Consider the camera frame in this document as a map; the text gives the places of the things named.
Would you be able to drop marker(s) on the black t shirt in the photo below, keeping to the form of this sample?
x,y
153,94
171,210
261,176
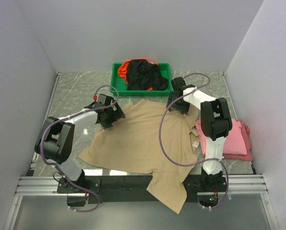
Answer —
x,y
158,82

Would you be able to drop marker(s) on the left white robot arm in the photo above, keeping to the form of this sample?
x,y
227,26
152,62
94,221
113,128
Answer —
x,y
55,140

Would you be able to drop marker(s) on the dark pink folded t shirt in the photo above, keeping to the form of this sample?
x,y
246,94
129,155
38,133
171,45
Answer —
x,y
245,130

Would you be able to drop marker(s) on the green plastic bin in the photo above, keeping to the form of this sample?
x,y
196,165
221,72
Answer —
x,y
119,83

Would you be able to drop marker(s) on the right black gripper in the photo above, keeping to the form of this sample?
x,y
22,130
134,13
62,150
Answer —
x,y
184,108

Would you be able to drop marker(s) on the orange t shirt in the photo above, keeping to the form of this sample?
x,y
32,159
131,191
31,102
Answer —
x,y
122,70

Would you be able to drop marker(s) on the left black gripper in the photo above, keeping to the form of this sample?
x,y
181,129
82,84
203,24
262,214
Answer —
x,y
117,114

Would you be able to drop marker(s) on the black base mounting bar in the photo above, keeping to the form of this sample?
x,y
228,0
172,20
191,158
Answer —
x,y
133,188

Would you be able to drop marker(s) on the light pink folded t shirt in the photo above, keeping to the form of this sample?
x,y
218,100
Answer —
x,y
234,144

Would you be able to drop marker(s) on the beige t shirt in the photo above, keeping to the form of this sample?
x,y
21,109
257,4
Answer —
x,y
149,140

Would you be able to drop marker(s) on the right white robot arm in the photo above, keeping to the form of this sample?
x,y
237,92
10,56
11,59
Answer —
x,y
215,124

